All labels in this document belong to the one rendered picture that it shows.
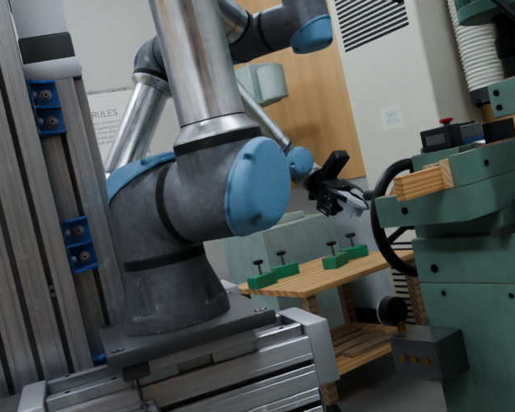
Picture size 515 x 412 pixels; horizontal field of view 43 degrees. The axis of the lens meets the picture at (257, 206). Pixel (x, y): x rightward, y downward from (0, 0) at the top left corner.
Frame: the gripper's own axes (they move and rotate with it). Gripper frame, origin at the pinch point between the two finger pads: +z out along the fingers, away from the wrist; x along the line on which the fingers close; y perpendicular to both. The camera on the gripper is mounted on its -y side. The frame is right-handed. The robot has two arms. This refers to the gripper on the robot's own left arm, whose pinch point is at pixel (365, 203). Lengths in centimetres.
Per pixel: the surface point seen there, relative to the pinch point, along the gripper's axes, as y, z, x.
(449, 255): -6.7, 34.6, 10.5
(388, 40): -15, -106, -102
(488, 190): -22.4, 39.3, 11.2
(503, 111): -31.3, 25.7, -6.3
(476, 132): -22.6, 15.4, -13.5
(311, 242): 101, -134, -102
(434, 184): -23.2, 35.3, 20.7
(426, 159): -16.1, 12.2, -3.2
